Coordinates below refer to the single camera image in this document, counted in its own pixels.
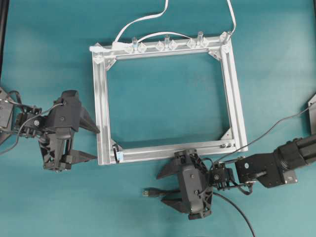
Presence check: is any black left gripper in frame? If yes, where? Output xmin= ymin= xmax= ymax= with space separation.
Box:
xmin=39 ymin=90 xmax=100 ymax=171

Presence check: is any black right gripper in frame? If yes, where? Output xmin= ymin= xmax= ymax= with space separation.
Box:
xmin=157 ymin=150 xmax=212 ymax=220

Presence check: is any black USB cable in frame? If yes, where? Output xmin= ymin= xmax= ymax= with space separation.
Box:
xmin=142 ymin=188 xmax=257 ymax=237

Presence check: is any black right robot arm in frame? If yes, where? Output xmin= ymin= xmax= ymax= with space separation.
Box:
xmin=157 ymin=135 xmax=316 ymax=220

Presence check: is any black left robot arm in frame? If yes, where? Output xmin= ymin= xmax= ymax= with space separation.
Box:
xmin=0 ymin=90 xmax=100 ymax=172

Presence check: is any black zip tie loop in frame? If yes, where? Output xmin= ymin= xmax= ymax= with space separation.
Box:
xmin=112 ymin=144 xmax=123 ymax=163

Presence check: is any white flat ethernet cable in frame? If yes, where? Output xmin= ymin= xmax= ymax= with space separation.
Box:
xmin=112 ymin=0 xmax=237 ymax=49

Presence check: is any metal standoff post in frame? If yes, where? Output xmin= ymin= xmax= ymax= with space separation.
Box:
xmin=164 ymin=35 xmax=170 ymax=50
xmin=132 ymin=37 xmax=138 ymax=53
xmin=196 ymin=31 xmax=203 ymax=46

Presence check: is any thin black camera cable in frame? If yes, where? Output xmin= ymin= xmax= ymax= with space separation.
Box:
xmin=213 ymin=107 xmax=316 ymax=163

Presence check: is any aluminium extrusion frame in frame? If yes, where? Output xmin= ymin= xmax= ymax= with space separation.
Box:
xmin=89 ymin=32 xmax=248 ymax=165

